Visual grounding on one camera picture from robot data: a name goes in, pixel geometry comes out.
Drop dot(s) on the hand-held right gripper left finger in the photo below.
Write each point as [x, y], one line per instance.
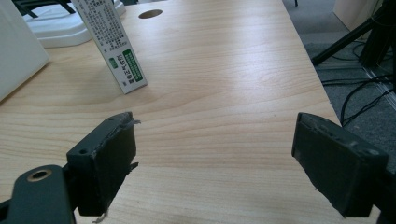
[99, 168]

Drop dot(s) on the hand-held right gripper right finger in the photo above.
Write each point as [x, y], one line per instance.
[336, 165]

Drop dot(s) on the white box with green label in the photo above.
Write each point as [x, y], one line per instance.
[110, 40]

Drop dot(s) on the black tripod stand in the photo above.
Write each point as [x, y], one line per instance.
[370, 34]

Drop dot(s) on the white tray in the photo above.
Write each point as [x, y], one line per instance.
[62, 26]

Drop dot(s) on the beige cabinet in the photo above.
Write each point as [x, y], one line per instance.
[355, 11]

